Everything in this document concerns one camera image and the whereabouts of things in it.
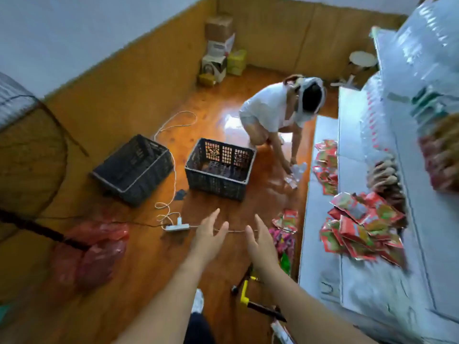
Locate person's right hand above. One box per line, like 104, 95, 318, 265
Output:
245, 214, 281, 280

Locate person's left hand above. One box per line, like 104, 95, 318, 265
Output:
189, 208, 230, 266

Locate person's left forearm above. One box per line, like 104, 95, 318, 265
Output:
114, 255, 206, 344

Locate person's right forearm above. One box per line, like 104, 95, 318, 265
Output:
255, 269, 378, 344

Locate pink snack packets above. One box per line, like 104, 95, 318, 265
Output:
268, 227, 297, 277

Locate red and green packets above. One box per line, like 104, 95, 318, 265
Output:
271, 210, 299, 233

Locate white power strip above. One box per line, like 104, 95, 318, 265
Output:
164, 217, 191, 232

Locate yellow and black tool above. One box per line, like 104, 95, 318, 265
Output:
230, 263, 288, 323

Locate black plastic crate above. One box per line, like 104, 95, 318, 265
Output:
185, 138, 257, 202
90, 134, 175, 207

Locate person's white shoe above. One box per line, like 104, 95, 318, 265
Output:
191, 289, 205, 314

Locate clear plastic bag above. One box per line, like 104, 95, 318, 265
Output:
284, 161, 309, 190

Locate person's dark trouser leg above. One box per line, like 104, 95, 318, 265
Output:
183, 312, 216, 344

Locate row of red sachets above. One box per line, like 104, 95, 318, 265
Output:
312, 140, 340, 196

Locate pile of red snack packets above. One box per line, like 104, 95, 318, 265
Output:
319, 191, 408, 270

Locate red plastic bag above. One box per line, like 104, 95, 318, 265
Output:
50, 220, 130, 288

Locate white store shelf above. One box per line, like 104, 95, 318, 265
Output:
298, 27, 459, 344

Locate brown snack bags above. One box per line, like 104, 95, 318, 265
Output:
366, 154, 406, 213

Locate white box with picture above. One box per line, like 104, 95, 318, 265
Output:
200, 54, 228, 83

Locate green cardboard box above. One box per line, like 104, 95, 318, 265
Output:
227, 49, 248, 76

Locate white cardboard box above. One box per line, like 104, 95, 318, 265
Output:
207, 33, 236, 58

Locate brown cardboard box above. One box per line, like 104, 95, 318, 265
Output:
205, 15, 235, 42

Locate red bagged snacks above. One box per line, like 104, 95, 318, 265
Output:
417, 113, 459, 194

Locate black standing fan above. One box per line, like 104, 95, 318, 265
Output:
0, 72, 90, 252

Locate white round stool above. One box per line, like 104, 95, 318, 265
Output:
330, 51, 379, 91

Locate packs of water bottles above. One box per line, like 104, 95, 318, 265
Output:
360, 0, 459, 165

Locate white power cable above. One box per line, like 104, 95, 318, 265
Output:
153, 111, 198, 226

